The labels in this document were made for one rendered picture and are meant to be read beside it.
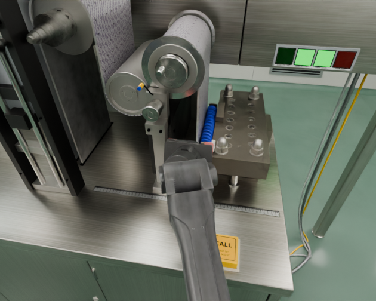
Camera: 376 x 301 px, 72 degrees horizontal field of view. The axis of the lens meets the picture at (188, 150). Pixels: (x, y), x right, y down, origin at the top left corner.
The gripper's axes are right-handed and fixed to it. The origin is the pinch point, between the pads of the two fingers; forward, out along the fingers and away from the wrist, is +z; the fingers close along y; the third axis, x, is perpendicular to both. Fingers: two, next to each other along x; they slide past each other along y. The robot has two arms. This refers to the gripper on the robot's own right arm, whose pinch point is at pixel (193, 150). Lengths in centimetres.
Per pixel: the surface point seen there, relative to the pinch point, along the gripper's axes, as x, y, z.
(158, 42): 23.8, -8.8, -4.3
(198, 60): 20.8, 0.0, -2.7
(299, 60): 26.7, 29.0, 30.7
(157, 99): 11.6, -9.1, -1.5
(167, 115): 7.8, -7.1, 0.9
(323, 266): -79, 72, 83
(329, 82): 41, 127, 287
